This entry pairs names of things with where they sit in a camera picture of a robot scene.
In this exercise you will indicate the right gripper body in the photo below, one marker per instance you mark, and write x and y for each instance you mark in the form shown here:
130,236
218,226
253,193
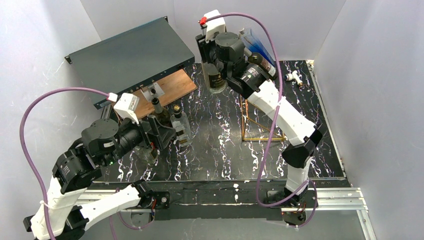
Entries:
201,48

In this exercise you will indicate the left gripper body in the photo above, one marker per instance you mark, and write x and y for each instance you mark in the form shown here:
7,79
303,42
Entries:
147,133

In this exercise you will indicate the clear tall glass bottle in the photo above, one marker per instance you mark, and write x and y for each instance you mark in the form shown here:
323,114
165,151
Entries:
213,79

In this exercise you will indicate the blue glass bottle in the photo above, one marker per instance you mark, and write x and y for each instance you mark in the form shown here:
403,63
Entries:
253,44

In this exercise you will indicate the dark brown wine bottle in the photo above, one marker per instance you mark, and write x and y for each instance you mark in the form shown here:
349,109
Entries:
262,62

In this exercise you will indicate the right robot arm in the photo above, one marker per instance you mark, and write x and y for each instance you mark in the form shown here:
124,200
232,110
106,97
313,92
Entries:
225,57

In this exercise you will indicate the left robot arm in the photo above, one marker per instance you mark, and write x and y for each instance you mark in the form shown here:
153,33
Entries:
100,145

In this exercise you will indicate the clear round glass bottle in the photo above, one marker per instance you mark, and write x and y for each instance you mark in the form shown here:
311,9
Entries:
147,155

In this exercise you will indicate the grey rack server box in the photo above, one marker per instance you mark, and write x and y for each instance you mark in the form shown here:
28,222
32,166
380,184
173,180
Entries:
132,59

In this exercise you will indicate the wooden board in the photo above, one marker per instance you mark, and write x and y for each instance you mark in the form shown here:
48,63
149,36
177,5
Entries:
174,86

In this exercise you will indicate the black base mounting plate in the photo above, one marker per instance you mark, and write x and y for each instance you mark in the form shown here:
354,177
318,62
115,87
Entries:
226,200

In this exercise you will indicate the white pipe fitting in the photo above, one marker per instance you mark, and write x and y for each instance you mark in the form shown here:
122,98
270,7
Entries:
294,76

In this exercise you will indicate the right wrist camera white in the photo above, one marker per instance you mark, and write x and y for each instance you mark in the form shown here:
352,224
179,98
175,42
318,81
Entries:
212,27

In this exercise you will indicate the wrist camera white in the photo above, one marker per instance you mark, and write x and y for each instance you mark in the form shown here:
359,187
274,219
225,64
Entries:
212,27
126,106

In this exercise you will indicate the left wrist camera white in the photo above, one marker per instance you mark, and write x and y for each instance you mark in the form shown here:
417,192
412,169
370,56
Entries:
126,106

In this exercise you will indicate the metal bracket with knob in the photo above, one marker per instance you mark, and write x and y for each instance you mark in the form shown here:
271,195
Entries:
152,91

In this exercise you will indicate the gold wire wine rack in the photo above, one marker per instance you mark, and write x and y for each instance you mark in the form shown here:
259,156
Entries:
251,130

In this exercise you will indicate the aluminium frame rail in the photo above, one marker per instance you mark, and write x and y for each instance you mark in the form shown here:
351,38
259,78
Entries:
330,199

